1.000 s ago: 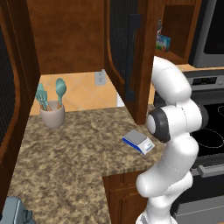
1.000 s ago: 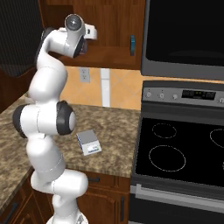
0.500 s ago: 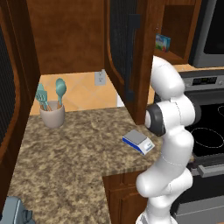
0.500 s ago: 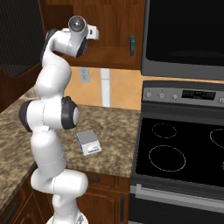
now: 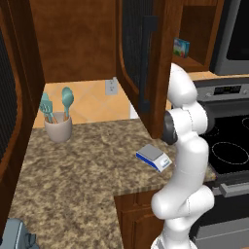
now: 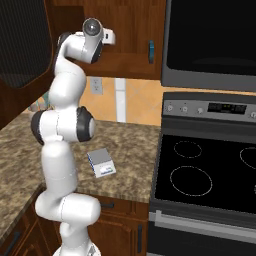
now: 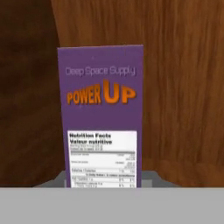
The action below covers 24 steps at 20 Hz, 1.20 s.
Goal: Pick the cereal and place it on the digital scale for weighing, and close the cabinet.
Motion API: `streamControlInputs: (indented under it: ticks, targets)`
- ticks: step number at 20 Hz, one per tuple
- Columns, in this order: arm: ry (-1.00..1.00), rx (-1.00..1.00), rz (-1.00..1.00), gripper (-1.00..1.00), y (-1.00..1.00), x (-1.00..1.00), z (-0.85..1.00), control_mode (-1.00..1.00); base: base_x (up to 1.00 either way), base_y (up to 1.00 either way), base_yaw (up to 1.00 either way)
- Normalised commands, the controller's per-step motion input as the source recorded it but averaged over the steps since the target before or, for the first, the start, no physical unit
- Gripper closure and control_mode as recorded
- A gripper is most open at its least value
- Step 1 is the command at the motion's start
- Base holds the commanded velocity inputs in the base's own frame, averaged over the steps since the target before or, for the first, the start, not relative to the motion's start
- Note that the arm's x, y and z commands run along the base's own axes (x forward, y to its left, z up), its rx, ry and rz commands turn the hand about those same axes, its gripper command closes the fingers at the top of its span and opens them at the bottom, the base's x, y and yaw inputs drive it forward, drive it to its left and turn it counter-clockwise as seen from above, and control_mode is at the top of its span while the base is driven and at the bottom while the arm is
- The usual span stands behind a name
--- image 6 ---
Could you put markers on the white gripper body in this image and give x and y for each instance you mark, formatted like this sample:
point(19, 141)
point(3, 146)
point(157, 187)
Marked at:
point(113, 36)

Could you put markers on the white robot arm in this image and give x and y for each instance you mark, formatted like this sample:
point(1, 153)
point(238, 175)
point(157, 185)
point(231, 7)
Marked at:
point(58, 166)

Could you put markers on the wooden upper cabinet door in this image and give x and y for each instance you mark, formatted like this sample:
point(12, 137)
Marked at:
point(130, 30)

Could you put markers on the glass-panel wooden cabinet door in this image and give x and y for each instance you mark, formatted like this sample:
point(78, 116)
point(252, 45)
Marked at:
point(23, 40)

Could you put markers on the grey digital scale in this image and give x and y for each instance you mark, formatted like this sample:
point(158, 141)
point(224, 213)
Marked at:
point(101, 162)

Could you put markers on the wooden lower cabinet door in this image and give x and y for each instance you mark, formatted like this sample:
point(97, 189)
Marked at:
point(116, 238)

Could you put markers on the wooden corner lower cabinet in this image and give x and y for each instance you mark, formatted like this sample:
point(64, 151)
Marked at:
point(23, 233)

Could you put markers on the grey stove knob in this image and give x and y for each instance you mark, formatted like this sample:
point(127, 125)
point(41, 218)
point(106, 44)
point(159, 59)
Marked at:
point(184, 108)
point(200, 110)
point(253, 114)
point(170, 107)

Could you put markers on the black and grey microwave oven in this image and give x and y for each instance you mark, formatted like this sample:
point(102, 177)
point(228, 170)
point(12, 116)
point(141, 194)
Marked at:
point(210, 36)

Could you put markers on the teal and tan small item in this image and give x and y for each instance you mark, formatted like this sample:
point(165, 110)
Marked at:
point(40, 104)

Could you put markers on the black and steel stove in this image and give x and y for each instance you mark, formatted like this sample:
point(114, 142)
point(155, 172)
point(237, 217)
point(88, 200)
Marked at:
point(200, 166)

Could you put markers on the wooden drawer front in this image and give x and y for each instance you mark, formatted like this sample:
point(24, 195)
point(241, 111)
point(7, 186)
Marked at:
point(121, 206)

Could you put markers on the white wall outlet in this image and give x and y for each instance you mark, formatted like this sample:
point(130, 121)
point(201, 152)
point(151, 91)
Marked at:
point(96, 85)

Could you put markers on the white vertical wall strip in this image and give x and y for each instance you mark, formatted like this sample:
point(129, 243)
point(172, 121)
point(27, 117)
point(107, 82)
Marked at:
point(120, 100)

